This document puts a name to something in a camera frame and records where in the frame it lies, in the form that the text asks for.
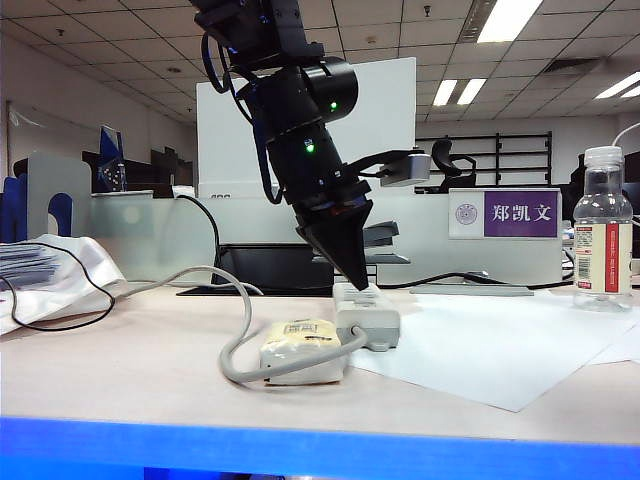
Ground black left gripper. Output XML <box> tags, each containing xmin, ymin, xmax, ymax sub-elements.
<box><xmin>284</xmin><ymin>164</ymin><xmax>374</xmax><ymax>291</ymax></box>

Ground white power strip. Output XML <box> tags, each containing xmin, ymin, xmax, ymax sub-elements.
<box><xmin>332</xmin><ymin>282</ymin><xmax>402</xmax><ymax>353</ymax></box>

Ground distant ceiling light strip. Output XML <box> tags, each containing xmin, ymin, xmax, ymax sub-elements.
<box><xmin>594</xmin><ymin>72</ymin><xmax>640</xmax><ymax>101</ymax></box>

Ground grey stapler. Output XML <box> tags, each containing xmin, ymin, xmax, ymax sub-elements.
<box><xmin>310</xmin><ymin>221</ymin><xmax>411</xmax><ymax>265</ymax></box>

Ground black desk tray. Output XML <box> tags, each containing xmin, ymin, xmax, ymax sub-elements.
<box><xmin>177</xmin><ymin>243</ymin><xmax>341</xmax><ymax>299</ymax></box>

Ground grey frosted desk partition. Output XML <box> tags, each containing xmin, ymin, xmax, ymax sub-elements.
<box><xmin>89</xmin><ymin>192</ymin><xmax>564</xmax><ymax>289</ymax></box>

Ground white tissue pack yellow label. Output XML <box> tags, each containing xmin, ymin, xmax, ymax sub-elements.
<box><xmin>258</xmin><ymin>319</ymin><xmax>351</xmax><ymax>386</ymax></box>

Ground white board panel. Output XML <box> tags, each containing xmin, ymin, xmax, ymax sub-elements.
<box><xmin>195</xmin><ymin>56</ymin><xmax>417</xmax><ymax>200</ymax></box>

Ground black office chair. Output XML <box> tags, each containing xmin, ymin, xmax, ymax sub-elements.
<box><xmin>431</xmin><ymin>139</ymin><xmax>478</xmax><ymax>195</ymax></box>

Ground black background cabinets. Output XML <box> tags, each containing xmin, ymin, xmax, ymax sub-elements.
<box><xmin>82</xmin><ymin>147</ymin><xmax>195</xmax><ymax>196</ymax></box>

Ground small double ceiling light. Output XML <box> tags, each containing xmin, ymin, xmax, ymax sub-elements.
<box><xmin>432</xmin><ymin>78</ymin><xmax>488</xmax><ymax>108</ymax></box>

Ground large white paper sheet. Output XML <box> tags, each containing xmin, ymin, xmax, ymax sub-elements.
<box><xmin>352</xmin><ymin>292</ymin><xmax>639</xmax><ymax>414</ymax></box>

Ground black shelf rack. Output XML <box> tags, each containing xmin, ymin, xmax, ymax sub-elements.
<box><xmin>415</xmin><ymin>132</ymin><xmax>554</xmax><ymax>194</ymax></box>

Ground purple white name plate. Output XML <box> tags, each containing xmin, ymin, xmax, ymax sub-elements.
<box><xmin>448</xmin><ymin>188</ymin><xmax>562</xmax><ymax>241</ymax></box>

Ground blue crystal trophy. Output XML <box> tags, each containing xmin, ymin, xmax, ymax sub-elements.
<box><xmin>98</xmin><ymin>125</ymin><xmax>128</xmax><ymax>194</ymax></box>

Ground clear plastic water bottle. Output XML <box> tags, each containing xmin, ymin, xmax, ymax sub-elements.
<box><xmin>572</xmin><ymin>145</ymin><xmax>634</xmax><ymax>312</ymax></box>

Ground white printed plastic bag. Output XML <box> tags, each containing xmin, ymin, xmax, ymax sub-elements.
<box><xmin>0</xmin><ymin>234</ymin><xmax>129</xmax><ymax>337</ymax></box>

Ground wide ceiling light panel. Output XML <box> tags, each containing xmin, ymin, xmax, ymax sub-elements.
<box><xmin>477</xmin><ymin>0</ymin><xmax>545</xmax><ymax>45</ymax></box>

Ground grey metal bookend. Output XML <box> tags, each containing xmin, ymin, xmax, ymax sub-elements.
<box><xmin>27</xmin><ymin>152</ymin><xmax>94</xmax><ymax>241</ymax></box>

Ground blue file holder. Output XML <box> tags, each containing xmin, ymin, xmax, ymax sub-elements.
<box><xmin>2</xmin><ymin>175</ymin><xmax>74</xmax><ymax>245</ymax></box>

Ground small white paper sheet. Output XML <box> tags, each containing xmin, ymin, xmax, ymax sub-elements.
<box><xmin>594</xmin><ymin>324</ymin><xmax>640</xmax><ymax>365</ymax></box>

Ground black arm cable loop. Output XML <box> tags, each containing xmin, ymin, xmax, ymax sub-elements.
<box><xmin>201</xmin><ymin>32</ymin><xmax>286</xmax><ymax>205</ymax></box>

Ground thick black cable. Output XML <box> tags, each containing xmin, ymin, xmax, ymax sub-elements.
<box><xmin>174</xmin><ymin>194</ymin><xmax>223</xmax><ymax>286</ymax></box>

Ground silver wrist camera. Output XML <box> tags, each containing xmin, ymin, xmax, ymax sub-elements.
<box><xmin>378</xmin><ymin>151</ymin><xmax>433</xmax><ymax>189</ymax></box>

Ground black cable on desk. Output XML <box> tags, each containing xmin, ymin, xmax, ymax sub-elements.
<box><xmin>379</xmin><ymin>271</ymin><xmax>576</xmax><ymax>292</ymax></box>

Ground grey power strip cable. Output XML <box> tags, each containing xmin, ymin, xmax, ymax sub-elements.
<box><xmin>115</xmin><ymin>267</ymin><xmax>370</xmax><ymax>385</ymax></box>

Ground thin black cable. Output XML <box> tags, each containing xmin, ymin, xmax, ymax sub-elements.
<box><xmin>0</xmin><ymin>243</ymin><xmax>117</xmax><ymax>333</ymax></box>

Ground white curved cable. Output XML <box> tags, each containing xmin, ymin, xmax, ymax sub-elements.
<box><xmin>612</xmin><ymin>122</ymin><xmax>640</xmax><ymax>151</ymax></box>

